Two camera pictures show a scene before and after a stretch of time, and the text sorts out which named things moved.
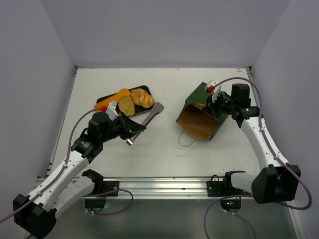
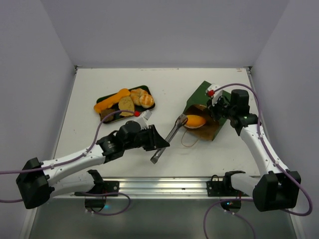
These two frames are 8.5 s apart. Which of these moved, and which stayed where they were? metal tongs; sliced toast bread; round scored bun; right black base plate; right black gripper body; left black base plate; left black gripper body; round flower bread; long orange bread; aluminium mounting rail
Moved: left black gripper body; metal tongs
Stayed: right black base plate; left black base plate; round scored bun; right black gripper body; round flower bread; aluminium mounting rail; sliced toast bread; long orange bread
